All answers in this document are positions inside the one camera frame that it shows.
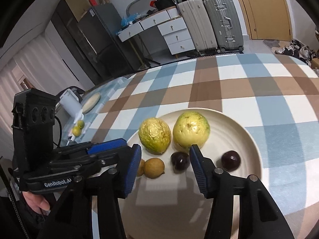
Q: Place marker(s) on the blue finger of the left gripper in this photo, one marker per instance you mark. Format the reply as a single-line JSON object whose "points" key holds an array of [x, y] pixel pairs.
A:
{"points": [[105, 146]]}

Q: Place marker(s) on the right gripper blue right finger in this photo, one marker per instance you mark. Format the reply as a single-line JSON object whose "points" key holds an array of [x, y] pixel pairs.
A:
{"points": [[259, 215]]}

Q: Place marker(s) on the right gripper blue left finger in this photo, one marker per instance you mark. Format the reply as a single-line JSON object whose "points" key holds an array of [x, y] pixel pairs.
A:
{"points": [[113, 184]]}

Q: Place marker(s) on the brown kiwi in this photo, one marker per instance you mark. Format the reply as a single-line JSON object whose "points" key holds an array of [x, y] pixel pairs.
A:
{"points": [[140, 170], [153, 168]]}

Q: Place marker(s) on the wrinkled green guava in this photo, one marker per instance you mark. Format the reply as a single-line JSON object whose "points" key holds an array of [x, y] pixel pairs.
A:
{"points": [[155, 135]]}

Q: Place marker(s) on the dark plum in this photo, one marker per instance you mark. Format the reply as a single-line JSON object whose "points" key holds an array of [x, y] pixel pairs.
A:
{"points": [[230, 161], [180, 161]]}

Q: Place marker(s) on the dark plum front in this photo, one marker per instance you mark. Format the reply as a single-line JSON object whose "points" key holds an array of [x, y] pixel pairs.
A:
{"points": [[180, 161]]}

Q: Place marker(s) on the smooth yellow guava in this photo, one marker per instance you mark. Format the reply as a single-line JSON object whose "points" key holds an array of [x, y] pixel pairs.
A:
{"points": [[191, 128]]}

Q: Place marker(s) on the left hand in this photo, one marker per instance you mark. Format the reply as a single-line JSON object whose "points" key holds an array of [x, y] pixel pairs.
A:
{"points": [[36, 202]]}

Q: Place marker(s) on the green lime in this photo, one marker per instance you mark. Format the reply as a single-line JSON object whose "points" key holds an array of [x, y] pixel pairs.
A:
{"points": [[81, 124], [76, 131]]}

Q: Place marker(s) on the white pink charger device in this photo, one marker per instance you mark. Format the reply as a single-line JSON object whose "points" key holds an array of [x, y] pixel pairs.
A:
{"points": [[71, 140]]}

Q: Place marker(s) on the small cream plate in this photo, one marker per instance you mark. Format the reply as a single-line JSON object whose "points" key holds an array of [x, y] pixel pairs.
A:
{"points": [[90, 103]]}

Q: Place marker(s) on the white kettle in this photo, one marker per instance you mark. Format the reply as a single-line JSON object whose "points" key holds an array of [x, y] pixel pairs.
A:
{"points": [[70, 103]]}

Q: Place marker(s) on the dark refrigerator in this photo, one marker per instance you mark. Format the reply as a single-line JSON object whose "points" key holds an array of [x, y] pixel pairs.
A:
{"points": [[100, 26]]}

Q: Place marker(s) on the checkered tablecloth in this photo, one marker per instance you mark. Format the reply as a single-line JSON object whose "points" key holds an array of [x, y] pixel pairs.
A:
{"points": [[274, 97]]}

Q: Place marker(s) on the white drawer desk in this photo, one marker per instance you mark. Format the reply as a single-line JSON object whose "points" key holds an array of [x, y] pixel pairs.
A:
{"points": [[171, 26]]}

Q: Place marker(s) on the beige suitcase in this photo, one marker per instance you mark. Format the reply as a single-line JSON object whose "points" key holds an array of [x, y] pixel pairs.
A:
{"points": [[198, 24]]}

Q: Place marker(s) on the silver suitcase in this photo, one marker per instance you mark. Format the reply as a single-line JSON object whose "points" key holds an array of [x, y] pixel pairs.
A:
{"points": [[225, 22]]}

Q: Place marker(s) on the wooden door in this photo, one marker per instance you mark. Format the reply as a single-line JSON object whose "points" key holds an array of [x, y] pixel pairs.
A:
{"points": [[267, 19]]}

